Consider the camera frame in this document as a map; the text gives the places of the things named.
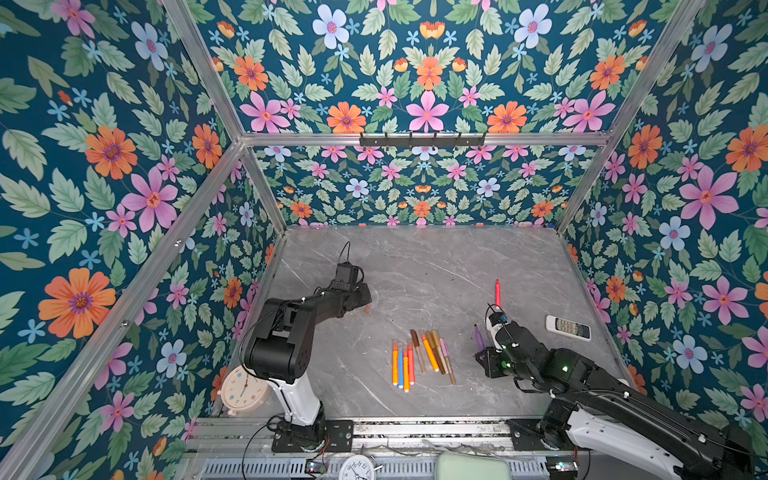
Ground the orange highlighter far left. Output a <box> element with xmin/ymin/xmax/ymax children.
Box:
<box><xmin>392</xmin><ymin>341</ymin><xmax>400</xmax><ymax>386</ymax></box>

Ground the pale green box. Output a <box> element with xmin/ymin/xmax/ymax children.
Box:
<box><xmin>434</xmin><ymin>452</ymin><xmax>511</xmax><ymax>480</ymax></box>

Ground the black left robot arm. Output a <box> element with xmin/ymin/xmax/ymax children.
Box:
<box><xmin>240</xmin><ymin>282</ymin><xmax>372</xmax><ymax>427</ymax></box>

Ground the pink red highlighter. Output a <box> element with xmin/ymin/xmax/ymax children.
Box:
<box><xmin>494</xmin><ymin>279</ymin><xmax>502</xmax><ymax>308</ymax></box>

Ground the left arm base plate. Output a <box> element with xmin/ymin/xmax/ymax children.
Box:
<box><xmin>271</xmin><ymin>419</ymin><xmax>355</xmax><ymax>453</ymax></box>

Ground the white remote control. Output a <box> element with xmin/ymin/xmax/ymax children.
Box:
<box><xmin>545</xmin><ymin>315</ymin><xmax>592</xmax><ymax>341</ymax></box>

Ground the dark brown marker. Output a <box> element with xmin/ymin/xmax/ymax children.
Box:
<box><xmin>426</xmin><ymin>330</ymin><xmax>446</xmax><ymax>375</ymax></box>

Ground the beige round timer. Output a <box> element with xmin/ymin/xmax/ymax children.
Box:
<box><xmin>217</xmin><ymin>365</ymin><xmax>272</xmax><ymax>417</ymax></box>

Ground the orange highlighter right group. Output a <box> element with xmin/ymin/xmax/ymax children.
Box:
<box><xmin>421</xmin><ymin>332</ymin><xmax>440</xmax><ymax>372</ymax></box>

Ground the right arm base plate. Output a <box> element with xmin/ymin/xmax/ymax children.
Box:
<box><xmin>504</xmin><ymin>417</ymin><xmax>587</xmax><ymax>453</ymax></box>

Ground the black hook rail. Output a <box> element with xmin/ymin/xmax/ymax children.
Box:
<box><xmin>358</xmin><ymin>132</ymin><xmax>486</xmax><ymax>149</ymax></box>

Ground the red highlighter in row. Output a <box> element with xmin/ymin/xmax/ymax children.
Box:
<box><xmin>405</xmin><ymin>342</ymin><xmax>415</xmax><ymax>390</ymax></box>

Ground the white alarm clock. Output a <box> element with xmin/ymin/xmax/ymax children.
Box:
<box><xmin>337</xmin><ymin>454</ymin><xmax>376</xmax><ymax>480</ymax></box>

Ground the blue highlighter pen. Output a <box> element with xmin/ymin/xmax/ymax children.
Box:
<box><xmin>395</xmin><ymin>344</ymin><xmax>404</xmax><ymax>389</ymax></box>

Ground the purple highlighter pen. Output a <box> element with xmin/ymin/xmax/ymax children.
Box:
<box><xmin>474</xmin><ymin>324</ymin><xmax>486</xmax><ymax>352</ymax></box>

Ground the brown cap beige marker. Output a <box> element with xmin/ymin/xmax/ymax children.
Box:
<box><xmin>410</xmin><ymin>329</ymin><xmax>426</xmax><ymax>373</ymax></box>

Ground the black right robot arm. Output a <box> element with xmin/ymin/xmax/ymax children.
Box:
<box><xmin>475</xmin><ymin>322</ymin><xmax>755</xmax><ymax>479</ymax></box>

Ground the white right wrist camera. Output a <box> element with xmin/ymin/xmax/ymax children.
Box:
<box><xmin>485</xmin><ymin>309</ymin><xmax>508</xmax><ymax>351</ymax></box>

